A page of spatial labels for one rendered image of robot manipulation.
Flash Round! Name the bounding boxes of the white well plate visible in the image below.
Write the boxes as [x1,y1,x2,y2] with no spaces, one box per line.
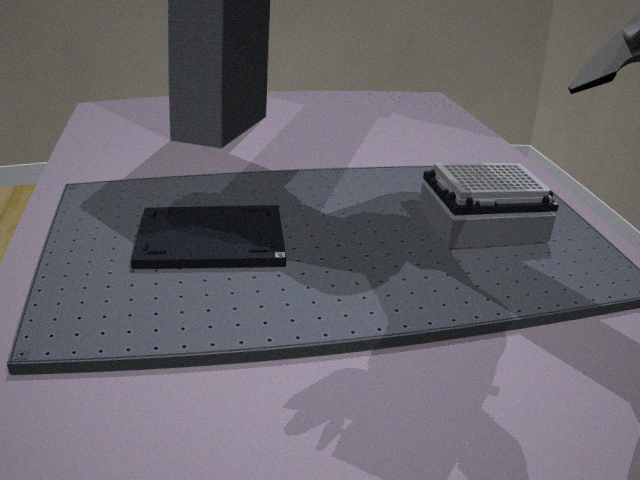
[434,163,552,205]

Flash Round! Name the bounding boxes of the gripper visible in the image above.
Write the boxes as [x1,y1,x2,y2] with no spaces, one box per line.
[568,11,640,94]

